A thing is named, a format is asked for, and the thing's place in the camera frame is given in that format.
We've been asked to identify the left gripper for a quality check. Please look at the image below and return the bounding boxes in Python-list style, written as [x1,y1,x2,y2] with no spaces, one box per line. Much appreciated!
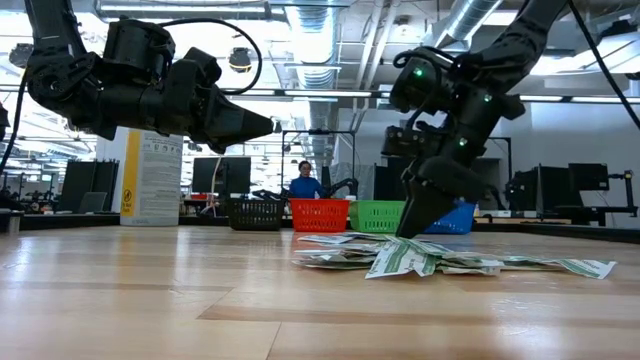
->
[69,85,275,155]

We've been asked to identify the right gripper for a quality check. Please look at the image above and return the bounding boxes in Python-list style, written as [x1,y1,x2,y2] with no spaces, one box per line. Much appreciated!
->
[394,84,526,240]

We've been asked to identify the black monitor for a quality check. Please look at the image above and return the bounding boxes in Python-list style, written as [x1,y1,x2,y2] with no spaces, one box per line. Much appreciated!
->
[567,162,611,193]
[191,156,252,197]
[504,166,570,214]

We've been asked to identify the green plastic basket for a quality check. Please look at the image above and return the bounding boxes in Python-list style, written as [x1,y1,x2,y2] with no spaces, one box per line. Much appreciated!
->
[348,199,407,235]

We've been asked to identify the blue plastic basket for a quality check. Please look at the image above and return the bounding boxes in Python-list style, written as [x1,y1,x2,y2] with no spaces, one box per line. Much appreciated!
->
[423,199,477,236]

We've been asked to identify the grey tarp curtain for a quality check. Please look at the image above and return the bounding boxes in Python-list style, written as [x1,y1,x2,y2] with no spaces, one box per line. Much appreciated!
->
[329,162,376,201]

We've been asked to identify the black ceiling lamp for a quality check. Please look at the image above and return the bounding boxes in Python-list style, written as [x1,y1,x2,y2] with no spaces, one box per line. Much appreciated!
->
[8,42,31,70]
[228,46,253,74]

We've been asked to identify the black plastic basket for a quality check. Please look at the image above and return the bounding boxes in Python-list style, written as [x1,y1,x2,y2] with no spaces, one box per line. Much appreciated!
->
[227,198,287,232]

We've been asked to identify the person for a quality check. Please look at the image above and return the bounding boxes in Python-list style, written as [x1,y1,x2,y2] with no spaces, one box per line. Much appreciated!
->
[288,160,326,200]

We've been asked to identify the red plastic basket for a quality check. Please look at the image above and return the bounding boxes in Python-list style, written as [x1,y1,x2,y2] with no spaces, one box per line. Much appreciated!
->
[289,198,352,234]

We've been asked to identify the ceiling light tube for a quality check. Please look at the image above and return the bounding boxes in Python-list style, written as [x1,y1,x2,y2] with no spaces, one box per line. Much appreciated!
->
[219,89,396,99]

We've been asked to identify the black partition panels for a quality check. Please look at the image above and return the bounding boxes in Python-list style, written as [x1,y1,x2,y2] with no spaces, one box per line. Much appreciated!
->
[58,158,120,215]

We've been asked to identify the grey chair back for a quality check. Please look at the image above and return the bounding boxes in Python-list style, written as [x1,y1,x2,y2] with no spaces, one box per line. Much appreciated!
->
[78,191,109,215]

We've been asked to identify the black workbench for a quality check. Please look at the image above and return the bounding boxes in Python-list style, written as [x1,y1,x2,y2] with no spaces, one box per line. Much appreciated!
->
[552,203,640,227]

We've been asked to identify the grey bin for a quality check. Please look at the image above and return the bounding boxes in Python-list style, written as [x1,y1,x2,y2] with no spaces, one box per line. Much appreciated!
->
[0,209,25,234]

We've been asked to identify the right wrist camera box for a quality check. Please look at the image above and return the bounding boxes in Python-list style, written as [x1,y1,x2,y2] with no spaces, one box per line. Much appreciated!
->
[380,122,446,159]

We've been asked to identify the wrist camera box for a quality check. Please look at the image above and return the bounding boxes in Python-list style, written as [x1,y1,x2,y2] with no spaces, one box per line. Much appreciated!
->
[380,122,446,159]
[167,46,224,91]

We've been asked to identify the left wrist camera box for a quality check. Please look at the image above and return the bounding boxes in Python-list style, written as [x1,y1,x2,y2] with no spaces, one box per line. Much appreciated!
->
[167,46,224,91]

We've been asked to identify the black frame stand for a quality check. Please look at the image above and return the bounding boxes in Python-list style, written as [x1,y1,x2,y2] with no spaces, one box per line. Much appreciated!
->
[279,128,358,200]
[487,135,514,201]

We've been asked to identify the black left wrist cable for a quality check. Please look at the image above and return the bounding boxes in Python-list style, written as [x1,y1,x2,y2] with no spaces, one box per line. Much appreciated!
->
[157,17,264,96]

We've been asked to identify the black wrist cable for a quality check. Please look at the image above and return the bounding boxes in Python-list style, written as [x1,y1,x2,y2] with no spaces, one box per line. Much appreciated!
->
[157,17,264,96]
[392,47,454,131]

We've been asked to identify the silver ventilation duct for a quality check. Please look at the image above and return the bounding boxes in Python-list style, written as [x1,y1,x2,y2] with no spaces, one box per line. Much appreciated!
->
[283,0,342,166]
[422,0,504,51]

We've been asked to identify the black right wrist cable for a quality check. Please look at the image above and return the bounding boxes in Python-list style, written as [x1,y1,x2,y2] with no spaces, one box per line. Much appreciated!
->
[392,47,454,131]

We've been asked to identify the black stand post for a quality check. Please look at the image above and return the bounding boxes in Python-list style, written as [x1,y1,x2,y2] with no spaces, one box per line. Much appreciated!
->
[621,169,636,217]

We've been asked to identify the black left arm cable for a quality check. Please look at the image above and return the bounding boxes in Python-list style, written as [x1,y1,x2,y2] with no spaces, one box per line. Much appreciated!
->
[0,74,27,174]

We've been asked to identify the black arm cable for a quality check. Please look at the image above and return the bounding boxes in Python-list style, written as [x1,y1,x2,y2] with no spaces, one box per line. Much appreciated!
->
[0,74,27,174]
[568,0,640,130]

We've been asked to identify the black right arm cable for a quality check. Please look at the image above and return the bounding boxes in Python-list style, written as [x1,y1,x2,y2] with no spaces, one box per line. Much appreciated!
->
[568,0,640,130]

